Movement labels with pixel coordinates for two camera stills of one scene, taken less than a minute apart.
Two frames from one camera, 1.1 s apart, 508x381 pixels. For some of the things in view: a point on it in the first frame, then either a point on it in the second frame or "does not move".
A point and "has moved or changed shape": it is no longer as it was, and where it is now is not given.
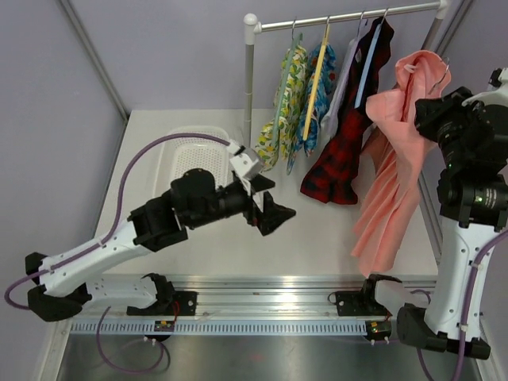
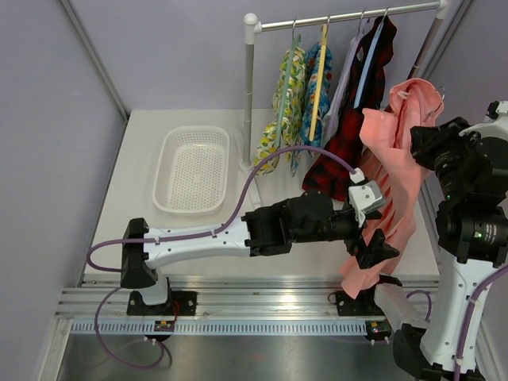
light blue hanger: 368,63 does not move
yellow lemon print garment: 267,135 does not move
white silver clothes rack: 252,27 does not move
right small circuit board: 379,329 does not move
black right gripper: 432,112 → 427,141
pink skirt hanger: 410,67 has moved or changed shape
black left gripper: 272,215 → 375,251
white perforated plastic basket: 178,155 does not move
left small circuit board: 164,325 does not move
